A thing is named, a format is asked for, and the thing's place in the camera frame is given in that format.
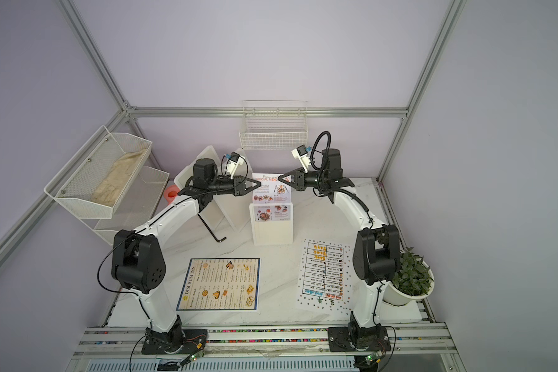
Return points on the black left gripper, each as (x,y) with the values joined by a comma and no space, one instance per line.
(242,186)

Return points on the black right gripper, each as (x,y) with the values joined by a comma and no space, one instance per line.
(301,180)

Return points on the large white board front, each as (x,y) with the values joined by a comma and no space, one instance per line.
(237,209)

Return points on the large white board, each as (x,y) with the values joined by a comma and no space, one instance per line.
(237,209)
(210,153)

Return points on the small special menu flyer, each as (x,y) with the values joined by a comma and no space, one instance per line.
(272,200)

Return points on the narrow white rack box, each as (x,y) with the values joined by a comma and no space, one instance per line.
(272,224)

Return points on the dotted table price menu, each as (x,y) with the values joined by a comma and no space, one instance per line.
(325,281)

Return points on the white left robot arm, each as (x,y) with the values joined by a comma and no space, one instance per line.
(138,263)

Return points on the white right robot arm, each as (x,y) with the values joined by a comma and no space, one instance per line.
(376,253)

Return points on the black allen key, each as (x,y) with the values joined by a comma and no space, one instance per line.
(210,230)

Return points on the large white board rear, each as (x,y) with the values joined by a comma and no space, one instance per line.
(210,153)

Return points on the pink plastic cup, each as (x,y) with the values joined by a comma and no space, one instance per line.
(170,193)

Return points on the large dim sum menu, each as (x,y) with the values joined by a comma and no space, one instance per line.
(220,285)

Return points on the beige cloth in shelf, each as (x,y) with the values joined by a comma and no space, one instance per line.
(110,189)

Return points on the upper white mesh shelf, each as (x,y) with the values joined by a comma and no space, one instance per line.
(75,183)

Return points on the potted green plant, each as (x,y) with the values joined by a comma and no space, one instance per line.
(414,281)

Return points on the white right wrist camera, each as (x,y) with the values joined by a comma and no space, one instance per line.
(301,153)

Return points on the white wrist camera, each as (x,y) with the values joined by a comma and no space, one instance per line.
(232,163)
(301,153)

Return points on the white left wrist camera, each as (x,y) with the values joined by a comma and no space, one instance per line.
(232,163)

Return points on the white wire wall basket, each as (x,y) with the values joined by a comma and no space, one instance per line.
(273,124)

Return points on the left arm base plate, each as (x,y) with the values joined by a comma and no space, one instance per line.
(177,341)

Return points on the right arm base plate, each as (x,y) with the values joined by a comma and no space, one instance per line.
(351,339)

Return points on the aluminium front rail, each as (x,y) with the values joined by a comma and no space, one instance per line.
(266,341)

